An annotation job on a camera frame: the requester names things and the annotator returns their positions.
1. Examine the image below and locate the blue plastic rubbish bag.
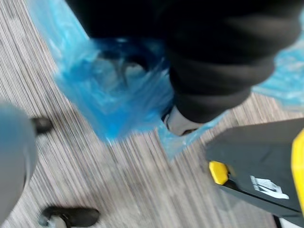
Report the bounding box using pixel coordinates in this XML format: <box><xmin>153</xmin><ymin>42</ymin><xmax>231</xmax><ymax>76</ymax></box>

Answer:
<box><xmin>28</xmin><ymin>0</ymin><xmax>304</xmax><ymax>162</ymax></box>

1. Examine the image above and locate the yellow trash can pedal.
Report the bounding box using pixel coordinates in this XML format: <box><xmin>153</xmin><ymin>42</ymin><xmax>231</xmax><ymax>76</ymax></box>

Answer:
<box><xmin>209</xmin><ymin>161</ymin><xmax>230</xmax><ymax>186</ymax></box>

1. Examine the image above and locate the white trash can label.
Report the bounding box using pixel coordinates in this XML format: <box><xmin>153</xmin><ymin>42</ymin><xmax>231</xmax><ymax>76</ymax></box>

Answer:
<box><xmin>250</xmin><ymin>175</ymin><xmax>290</xmax><ymax>200</ymax></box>

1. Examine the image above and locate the robot silver leg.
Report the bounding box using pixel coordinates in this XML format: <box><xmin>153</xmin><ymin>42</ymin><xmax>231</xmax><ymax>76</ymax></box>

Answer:
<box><xmin>0</xmin><ymin>101</ymin><xmax>38</xmax><ymax>216</ymax></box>

